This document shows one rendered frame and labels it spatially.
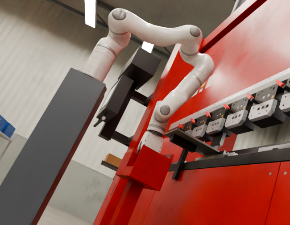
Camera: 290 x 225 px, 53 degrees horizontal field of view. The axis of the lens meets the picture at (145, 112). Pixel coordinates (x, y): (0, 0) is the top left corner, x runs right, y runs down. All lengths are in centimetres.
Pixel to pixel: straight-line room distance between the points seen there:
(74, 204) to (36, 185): 724
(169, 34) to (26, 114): 776
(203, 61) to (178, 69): 120
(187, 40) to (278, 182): 85
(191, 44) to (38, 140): 86
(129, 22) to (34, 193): 91
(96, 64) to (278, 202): 98
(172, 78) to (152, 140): 138
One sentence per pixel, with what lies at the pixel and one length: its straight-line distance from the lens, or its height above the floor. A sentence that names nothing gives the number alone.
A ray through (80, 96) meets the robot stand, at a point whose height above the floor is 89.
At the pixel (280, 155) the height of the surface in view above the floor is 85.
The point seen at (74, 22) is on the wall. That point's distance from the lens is 1022.
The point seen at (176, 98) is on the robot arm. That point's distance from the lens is 131.
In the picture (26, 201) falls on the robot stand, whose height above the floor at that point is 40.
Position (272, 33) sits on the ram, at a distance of 178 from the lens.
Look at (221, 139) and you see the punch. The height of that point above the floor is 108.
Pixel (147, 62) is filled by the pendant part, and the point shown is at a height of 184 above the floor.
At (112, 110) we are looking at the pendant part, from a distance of 252.
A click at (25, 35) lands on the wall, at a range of 1009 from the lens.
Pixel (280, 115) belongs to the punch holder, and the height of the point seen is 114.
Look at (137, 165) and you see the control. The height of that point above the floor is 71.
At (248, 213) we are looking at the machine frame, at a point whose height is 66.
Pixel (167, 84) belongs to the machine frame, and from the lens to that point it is 261.
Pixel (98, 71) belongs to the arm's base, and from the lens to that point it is 143.
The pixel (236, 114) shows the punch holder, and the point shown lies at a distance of 156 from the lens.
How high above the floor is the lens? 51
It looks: 20 degrees up
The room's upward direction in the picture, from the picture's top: 25 degrees clockwise
